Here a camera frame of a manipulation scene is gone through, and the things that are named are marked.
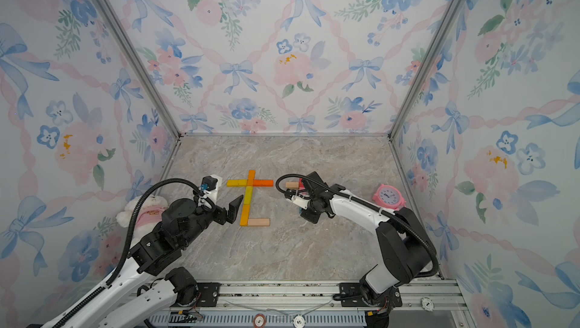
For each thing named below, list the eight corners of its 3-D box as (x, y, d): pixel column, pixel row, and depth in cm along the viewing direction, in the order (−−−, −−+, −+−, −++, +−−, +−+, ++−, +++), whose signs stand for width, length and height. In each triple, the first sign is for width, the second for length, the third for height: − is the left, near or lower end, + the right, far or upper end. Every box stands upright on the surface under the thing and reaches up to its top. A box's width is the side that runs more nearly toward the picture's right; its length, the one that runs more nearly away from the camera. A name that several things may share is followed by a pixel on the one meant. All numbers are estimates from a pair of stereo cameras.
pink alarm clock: (375, 209, 96) (378, 205, 93) (370, 189, 102) (373, 184, 99) (402, 209, 96) (406, 205, 93) (396, 189, 102) (399, 184, 99)
